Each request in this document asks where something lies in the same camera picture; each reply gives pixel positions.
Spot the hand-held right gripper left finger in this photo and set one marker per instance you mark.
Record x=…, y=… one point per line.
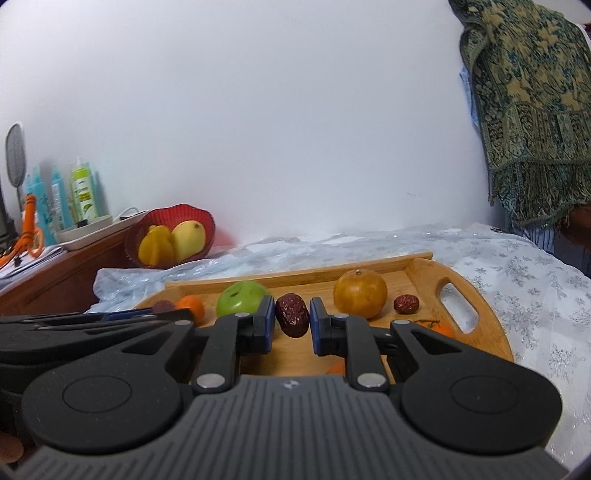
x=265, y=323

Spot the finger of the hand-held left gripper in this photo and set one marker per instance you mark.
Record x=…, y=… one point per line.
x=69, y=334
x=127, y=315

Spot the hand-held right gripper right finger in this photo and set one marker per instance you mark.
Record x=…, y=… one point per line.
x=317, y=323

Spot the red date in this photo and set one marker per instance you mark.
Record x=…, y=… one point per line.
x=292, y=316
x=406, y=304

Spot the wooden tray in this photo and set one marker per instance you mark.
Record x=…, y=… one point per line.
x=399, y=282

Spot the small orange mandarin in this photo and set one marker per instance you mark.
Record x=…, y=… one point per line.
x=443, y=329
x=190, y=307

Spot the person's left hand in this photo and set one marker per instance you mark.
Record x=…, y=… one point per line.
x=9, y=450

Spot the dark purple round fruit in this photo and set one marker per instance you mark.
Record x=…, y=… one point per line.
x=162, y=306

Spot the green apple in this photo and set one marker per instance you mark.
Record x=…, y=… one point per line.
x=238, y=297

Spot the wooden cabinet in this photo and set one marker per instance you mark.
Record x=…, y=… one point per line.
x=60, y=284

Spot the yellow-brown orange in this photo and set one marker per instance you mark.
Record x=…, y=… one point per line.
x=360, y=293

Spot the yellow starfruit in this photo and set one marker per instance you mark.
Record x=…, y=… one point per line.
x=156, y=247

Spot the stack of papers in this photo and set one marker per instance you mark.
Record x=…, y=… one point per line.
x=32, y=261

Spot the white plastic tray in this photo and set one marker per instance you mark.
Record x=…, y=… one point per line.
x=85, y=233

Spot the yellow mango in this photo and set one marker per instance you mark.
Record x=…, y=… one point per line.
x=188, y=240

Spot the orange scissors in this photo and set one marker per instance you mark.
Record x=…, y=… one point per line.
x=30, y=235

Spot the red woven basket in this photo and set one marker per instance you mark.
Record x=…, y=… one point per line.
x=203, y=226

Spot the green and white spray bottle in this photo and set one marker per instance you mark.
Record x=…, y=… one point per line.
x=84, y=194

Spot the round grey mirror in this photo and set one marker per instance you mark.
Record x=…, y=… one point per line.
x=15, y=154

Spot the small dark wooden table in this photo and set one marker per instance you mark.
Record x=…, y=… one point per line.
x=577, y=249

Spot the green patterned shawl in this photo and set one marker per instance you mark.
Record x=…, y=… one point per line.
x=531, y=106

